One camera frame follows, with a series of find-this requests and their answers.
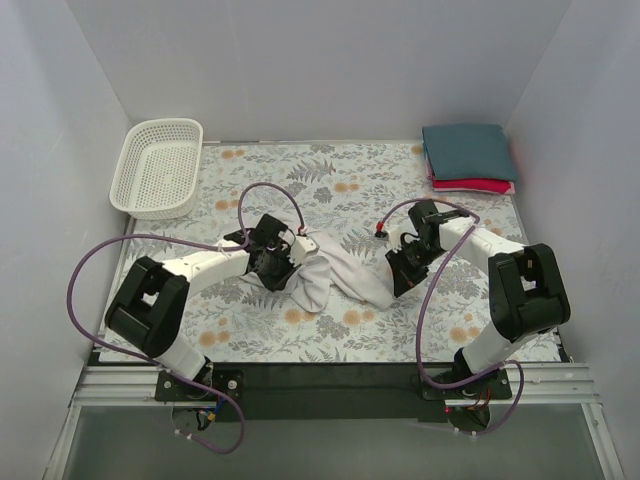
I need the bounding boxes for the white t shirt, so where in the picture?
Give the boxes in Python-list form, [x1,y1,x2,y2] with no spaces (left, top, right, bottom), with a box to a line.
[285,229,394,313]

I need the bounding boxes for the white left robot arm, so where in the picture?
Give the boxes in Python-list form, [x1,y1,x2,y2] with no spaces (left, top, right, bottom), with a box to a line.
[105,214,298,400]

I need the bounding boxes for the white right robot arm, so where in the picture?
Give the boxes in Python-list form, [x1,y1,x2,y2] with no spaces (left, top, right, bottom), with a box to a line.
[375,199,571,398]

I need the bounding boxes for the folded red t shirt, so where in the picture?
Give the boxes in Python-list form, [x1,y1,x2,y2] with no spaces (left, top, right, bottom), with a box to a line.
[431,178,512,194]

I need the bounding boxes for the floral patterned table mat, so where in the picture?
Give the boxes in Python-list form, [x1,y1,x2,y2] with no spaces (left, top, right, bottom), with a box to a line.
[99,143,563,364]

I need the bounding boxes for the folded pink t shirt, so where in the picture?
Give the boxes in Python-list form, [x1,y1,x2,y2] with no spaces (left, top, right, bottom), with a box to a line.
[424,152,517,197]

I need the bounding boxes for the folded teal t shirt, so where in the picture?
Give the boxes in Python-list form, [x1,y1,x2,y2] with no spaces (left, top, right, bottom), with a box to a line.
[422,123,519,182]

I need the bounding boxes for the white plastic basket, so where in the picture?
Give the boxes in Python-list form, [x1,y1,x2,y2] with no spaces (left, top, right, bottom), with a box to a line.
[109,118,203,220]

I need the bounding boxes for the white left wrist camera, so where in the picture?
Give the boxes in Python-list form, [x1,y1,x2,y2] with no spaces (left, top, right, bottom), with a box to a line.
[289,235,319,265]

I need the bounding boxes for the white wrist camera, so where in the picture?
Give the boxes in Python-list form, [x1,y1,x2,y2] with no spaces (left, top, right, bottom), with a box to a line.
[374,222,402,251]
[289,235,319,265]

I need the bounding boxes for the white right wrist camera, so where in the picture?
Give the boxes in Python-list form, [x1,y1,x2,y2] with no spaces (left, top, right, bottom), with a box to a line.
[374,222,402,251]

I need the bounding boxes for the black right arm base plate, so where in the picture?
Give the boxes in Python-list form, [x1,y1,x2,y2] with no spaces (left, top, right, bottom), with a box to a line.
[419,364,513,402]

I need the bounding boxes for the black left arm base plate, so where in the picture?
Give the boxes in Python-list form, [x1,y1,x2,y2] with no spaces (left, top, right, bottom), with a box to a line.
[154,363,245,402]

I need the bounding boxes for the aluminium frame rail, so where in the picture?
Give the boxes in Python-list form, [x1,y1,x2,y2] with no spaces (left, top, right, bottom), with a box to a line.
[47,363,625,479]

